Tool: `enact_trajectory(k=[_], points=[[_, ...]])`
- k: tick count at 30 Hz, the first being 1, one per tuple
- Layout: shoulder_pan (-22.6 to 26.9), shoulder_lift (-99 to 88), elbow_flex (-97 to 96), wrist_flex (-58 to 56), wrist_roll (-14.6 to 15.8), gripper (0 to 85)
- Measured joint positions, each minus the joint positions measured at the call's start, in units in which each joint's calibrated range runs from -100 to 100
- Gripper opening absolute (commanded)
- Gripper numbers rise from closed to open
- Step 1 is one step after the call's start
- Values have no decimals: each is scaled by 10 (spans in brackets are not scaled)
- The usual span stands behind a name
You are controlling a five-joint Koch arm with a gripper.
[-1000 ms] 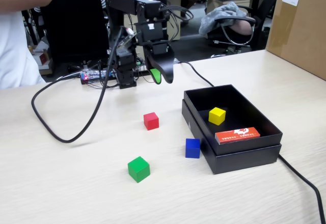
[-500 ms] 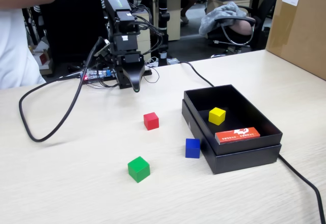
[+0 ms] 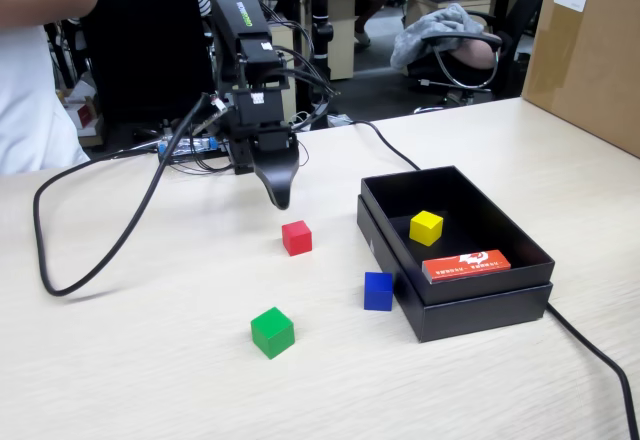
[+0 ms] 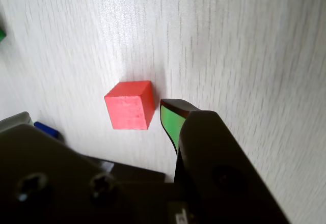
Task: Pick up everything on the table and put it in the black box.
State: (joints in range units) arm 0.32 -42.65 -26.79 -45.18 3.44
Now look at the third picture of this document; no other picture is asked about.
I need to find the blue wooden cube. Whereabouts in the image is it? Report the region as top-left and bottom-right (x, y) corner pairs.
(363, 271), (395, 312)

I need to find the large black chair back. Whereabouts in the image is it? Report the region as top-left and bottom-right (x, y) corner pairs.
(82, 0), (219, 124)

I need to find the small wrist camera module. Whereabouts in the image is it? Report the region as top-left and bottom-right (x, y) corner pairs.
(192, 92), (232, 134)

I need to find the black jointed pole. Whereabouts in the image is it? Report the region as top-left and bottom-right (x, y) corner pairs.
(308, 0), (334, 130)

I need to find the controller circuit board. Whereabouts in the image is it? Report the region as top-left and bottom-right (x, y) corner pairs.
(158, 134), (231, 166)

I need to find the green wooden cube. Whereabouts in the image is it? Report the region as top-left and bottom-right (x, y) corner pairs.
(250, 306), (296, 361)

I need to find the white and red box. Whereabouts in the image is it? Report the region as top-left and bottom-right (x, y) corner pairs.
(64, 97), (99, 129)

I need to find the long black power cable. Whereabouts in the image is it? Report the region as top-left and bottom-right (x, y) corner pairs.
(344, 118), (640, 440)

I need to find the red wooden cube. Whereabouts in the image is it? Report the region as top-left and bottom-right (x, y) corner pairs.
(281, 219), (313, 257)

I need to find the thin black servo wire bundle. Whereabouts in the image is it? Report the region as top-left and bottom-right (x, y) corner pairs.
(259, 2), (341, 171)

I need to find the thick black camera cable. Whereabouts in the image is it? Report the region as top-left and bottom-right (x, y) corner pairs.
(32, 92), (211, 297)

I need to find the black chrome office chair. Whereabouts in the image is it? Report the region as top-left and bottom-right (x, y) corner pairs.
(407, 0), (549, 115)

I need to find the small orange carton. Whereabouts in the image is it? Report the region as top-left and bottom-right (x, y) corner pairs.
(421, 248), (513, 285)

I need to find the tall beige cabinet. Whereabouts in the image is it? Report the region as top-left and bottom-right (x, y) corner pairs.
(303, 0), (357, 81)

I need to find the white shirt person torso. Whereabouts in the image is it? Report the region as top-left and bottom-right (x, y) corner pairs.
(0, 23), (91, 176)

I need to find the yellow wooden cube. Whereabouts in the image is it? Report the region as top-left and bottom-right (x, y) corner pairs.
(408, 209), (445, 248)

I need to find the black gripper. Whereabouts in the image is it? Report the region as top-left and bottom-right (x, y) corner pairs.
(229, 120), (300, 211)

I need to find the black open box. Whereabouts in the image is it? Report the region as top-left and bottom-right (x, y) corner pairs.
(360, 164), (556, 306)
(356, 194), (554, 344)

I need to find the grey crumpled blanket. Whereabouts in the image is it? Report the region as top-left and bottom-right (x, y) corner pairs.
(389, 3), (504, 72)

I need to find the pink round cushion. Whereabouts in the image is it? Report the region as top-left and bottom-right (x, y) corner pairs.
(455, 38), (503, 72)

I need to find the large brown cardboard box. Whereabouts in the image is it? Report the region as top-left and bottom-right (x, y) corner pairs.
(520, 0), (640, 159)

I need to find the beige three-drawer cabinet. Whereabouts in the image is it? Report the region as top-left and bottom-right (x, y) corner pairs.
(269, 19), (297, 121)

